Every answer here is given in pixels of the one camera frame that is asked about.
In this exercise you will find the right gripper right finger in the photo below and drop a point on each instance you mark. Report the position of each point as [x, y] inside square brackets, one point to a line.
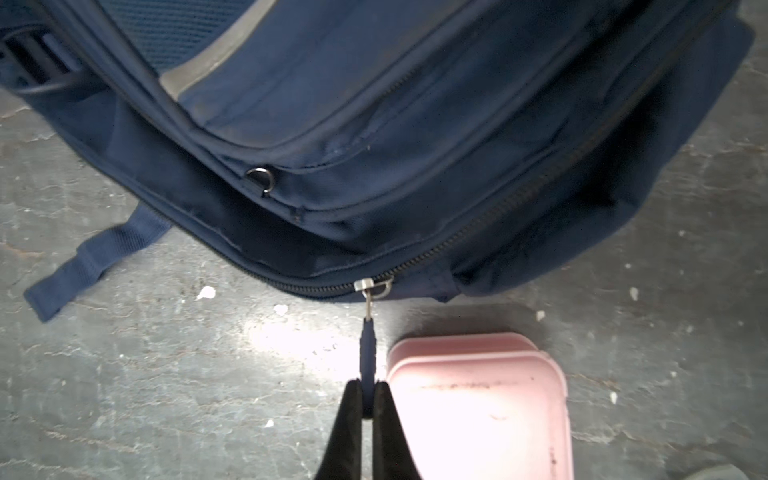
[392, 458]

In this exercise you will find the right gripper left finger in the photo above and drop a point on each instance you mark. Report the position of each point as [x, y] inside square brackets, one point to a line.
[342, 458]

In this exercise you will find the navy blue student backpack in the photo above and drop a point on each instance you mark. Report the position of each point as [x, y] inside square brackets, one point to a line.
[380, 148]

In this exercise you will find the pink pencil case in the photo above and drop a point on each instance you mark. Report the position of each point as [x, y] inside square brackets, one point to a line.
[482, 406]

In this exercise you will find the clear plastic ruler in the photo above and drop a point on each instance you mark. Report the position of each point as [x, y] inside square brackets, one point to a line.
[718, 472]

